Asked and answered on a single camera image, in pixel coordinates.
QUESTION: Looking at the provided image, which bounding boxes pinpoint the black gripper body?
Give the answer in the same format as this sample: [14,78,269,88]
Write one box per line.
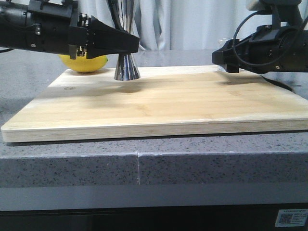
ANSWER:
[233,26,308,74]
[0,0,89,59]

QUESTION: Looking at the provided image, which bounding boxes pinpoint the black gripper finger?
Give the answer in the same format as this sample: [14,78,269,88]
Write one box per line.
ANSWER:
[212,40,239,73]
[86,16,140,59]

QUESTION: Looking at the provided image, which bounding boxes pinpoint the steel double jigger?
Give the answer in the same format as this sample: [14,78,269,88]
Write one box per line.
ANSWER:
[108,0,140,81]

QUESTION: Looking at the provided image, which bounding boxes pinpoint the small glass measuring beaker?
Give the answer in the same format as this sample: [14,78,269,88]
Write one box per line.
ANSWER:
[218,38,233,46]

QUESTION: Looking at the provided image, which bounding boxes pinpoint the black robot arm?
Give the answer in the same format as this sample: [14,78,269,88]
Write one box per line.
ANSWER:
[0,0,140,59]
[212,0,308,74]

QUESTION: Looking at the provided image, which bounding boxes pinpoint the yellow lemon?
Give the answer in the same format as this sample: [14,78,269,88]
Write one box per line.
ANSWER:
[58,54,108,73]

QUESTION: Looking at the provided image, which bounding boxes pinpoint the wooden cutting board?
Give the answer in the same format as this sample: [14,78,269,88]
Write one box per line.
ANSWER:
[1,65,308,142]

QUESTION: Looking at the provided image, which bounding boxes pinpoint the grey curtain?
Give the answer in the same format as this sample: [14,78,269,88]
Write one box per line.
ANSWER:
[77,0,308,51]

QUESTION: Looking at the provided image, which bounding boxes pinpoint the white QR code label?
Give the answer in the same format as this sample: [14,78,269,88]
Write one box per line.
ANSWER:
[275,209,308,228]

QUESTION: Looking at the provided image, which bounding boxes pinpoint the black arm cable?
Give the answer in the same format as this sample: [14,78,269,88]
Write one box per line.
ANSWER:
[233,9,308,69]

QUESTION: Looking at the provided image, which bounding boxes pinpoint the black board handle strap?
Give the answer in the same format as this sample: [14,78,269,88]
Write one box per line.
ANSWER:
[261,76,295,92]

